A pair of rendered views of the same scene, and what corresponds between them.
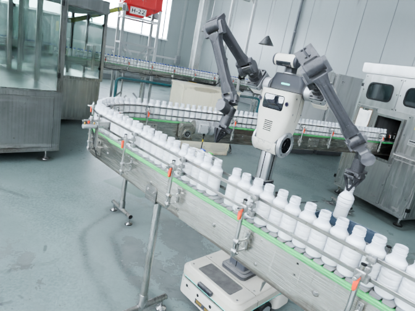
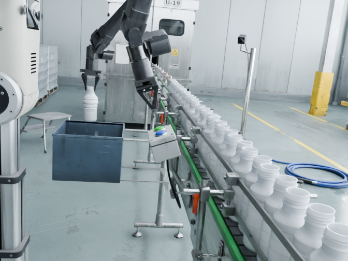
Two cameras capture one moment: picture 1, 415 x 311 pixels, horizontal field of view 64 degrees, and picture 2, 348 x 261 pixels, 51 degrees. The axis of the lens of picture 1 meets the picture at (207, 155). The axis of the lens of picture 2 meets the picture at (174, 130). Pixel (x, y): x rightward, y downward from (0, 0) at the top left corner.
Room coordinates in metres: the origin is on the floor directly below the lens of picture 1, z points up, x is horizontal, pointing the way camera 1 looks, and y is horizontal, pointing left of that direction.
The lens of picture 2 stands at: (2.55, 0.71, 1.36)
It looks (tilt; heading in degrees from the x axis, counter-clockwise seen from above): 13 degrees down; 218
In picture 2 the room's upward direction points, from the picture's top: 5 degrees clockwise
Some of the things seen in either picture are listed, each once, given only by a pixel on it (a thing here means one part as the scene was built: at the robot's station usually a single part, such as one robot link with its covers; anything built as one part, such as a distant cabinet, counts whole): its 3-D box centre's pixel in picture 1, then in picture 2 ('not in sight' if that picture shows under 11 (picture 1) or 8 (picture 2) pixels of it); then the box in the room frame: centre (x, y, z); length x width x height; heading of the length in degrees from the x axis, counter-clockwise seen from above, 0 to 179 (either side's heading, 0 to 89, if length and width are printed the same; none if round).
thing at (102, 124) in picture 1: (96, 140); not in sight; (2.07, 0.73, 0.96); 0.23 x 0.10 x 0.27; 136
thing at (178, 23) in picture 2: not in sight; (146, 63); (-2.27, -3.81, 1.05); 1.60 x 1.40 x 2.10; 46
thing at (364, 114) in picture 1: (362, 118); not in sight; (4.86, -2.11, 1.22); 0.23 x 0.04 x 0.32; 28
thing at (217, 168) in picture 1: (215, 177); (198, 126); (1.42, -0.05, 1.08); 0.06 x 0.06 x 0.17
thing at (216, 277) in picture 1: (239, 272); not in sight; (2.00, -0.37, 0.24); 0.68 x 0.53 x 0.41; 136
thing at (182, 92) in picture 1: (200, 118); not in sight; (5.99, 0.26, 0.59); 1.10 x 0.62 x 1.18; 118
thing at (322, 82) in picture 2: not in sight; (320, 93); (-7.13, -2.20, 0.55); 0.40 x 0.40 x 1.10; 46
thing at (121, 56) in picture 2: not in sight; (122, 53); (-1.43, -3.55, 1.22); 0.23 x 0.03 x 0.32; 136
